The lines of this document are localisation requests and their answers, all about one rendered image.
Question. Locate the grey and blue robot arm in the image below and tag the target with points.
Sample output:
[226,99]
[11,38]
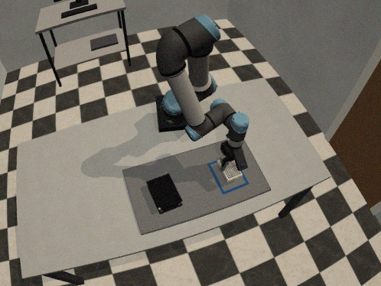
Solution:
[195,36]

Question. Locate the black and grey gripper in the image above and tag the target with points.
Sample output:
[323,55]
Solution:
[229,156]

